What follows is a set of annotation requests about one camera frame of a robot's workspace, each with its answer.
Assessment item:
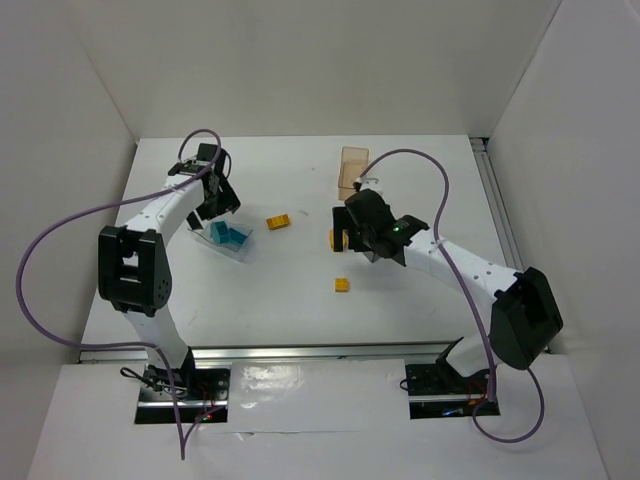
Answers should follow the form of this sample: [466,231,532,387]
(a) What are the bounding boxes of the aluminium side rail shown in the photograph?
[469,137,550,355]

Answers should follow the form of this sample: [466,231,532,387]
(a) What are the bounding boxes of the small yellow lego brick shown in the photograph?
[334,278,350,293]

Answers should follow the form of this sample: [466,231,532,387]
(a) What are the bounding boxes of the yellow rounded lego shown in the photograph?
[329,229,349,253]

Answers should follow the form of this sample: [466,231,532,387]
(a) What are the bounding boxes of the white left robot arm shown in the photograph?
[98,143,241,386]

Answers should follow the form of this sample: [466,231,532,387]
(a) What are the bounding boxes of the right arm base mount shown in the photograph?
[398,360,500,420]

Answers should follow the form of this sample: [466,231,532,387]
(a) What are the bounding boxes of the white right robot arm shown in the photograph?
[332,189,564,399]

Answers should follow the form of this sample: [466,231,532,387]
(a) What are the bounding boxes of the teal long lego brick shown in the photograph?
[227,228,249,250]

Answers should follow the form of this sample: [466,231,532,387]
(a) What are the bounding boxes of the yellow long lego brick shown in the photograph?
[266,214,291,231]

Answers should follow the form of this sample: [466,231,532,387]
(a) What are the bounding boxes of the clear transparent container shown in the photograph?
[189,220,255,263]

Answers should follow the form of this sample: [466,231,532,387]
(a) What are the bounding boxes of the aluminium front rail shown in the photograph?
[77,341,444,364]

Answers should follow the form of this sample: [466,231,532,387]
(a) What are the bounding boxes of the orange transparent container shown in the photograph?
[337,146,369,201]

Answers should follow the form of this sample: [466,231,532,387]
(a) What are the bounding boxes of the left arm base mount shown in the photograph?
[120,367,231,425]

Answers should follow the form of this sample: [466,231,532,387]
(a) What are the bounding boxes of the teal rounded lego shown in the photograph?
[209,221,229,245]

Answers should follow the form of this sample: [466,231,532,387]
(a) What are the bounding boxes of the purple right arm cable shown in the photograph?
[353,148,546,444]

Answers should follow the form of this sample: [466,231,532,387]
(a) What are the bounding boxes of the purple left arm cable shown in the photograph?
[15,128,224,461]

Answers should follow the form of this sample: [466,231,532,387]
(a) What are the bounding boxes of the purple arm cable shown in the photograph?
[15,128,224,461]
[353,148,546,444]

